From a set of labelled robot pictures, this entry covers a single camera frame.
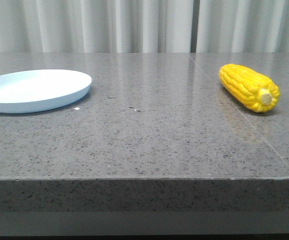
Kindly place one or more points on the yellow corn cob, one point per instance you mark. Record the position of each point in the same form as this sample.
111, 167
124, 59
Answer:
255, 91

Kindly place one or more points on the light blue round plate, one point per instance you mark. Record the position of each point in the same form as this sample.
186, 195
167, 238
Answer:
41, 90

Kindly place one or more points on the white pleated curtain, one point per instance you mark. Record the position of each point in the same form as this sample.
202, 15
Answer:
144, 26

